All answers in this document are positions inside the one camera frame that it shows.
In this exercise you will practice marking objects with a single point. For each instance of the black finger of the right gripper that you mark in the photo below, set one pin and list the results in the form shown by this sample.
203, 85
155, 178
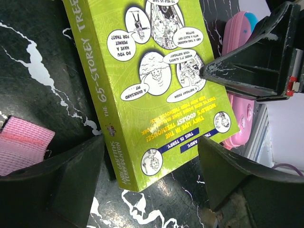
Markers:
265, 67

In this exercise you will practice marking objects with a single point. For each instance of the green bottom book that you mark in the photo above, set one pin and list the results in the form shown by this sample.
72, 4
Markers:
142, 62

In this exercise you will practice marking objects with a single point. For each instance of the pink purple pencil case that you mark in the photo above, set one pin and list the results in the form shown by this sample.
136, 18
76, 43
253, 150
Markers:
237, 32

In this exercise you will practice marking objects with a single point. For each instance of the pink student backpack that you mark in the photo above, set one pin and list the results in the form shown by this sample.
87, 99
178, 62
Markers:
22, 144

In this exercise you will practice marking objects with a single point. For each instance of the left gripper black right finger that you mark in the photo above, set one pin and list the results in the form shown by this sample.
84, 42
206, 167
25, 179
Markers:
245, 194

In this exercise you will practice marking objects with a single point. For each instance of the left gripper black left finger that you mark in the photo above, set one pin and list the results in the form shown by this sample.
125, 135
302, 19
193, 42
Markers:
56, 193

